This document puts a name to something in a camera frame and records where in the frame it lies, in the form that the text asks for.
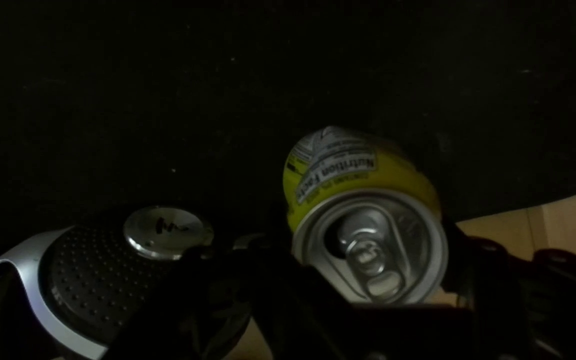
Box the black and silver headphones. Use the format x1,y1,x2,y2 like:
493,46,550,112
0,205,222,360

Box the large black desk mat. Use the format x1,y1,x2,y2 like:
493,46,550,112
0,0,576,251

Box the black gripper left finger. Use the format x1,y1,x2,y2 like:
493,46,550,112
102,248,342,360

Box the yellow soda can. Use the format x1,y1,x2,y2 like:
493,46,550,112
283,125,449,305

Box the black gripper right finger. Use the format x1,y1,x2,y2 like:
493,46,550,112
442,222,576,360

